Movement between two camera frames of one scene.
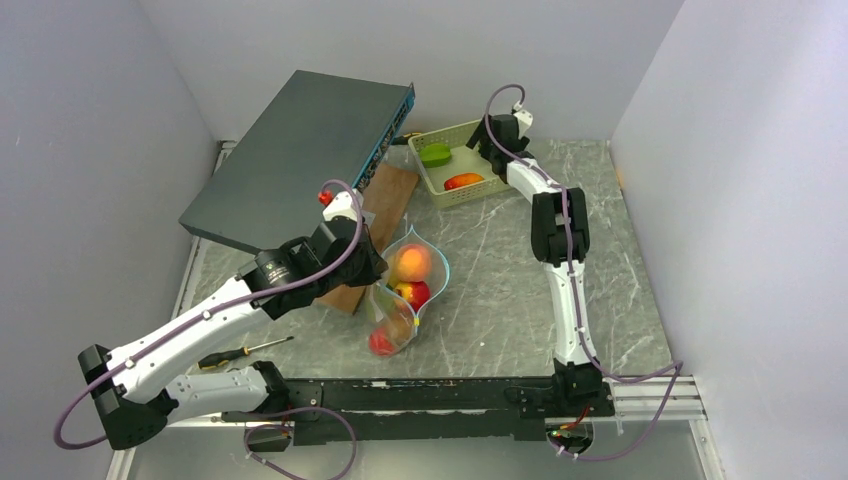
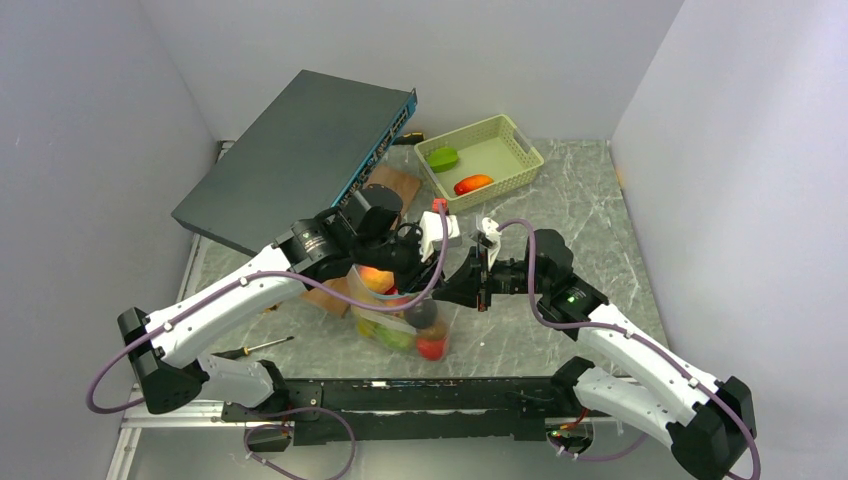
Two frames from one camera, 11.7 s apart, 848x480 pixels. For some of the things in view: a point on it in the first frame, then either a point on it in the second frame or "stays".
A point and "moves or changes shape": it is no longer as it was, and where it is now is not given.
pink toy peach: (413, 263) moves or changes shape
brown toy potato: (401, 322) → (436, 332)
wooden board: (386, 197) stays
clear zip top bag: (416, 273) moves or changes shape
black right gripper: (482, 131) → (468, 282)
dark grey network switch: (317, 131) stays
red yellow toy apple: (414, 293) moves or changes shape
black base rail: (329, 411) stays
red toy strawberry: (379, 343) → (430, 349)
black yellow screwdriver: (216, 360) stays
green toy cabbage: (379, 306) → (397, 341)
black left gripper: (374, 266) → (416, 271)
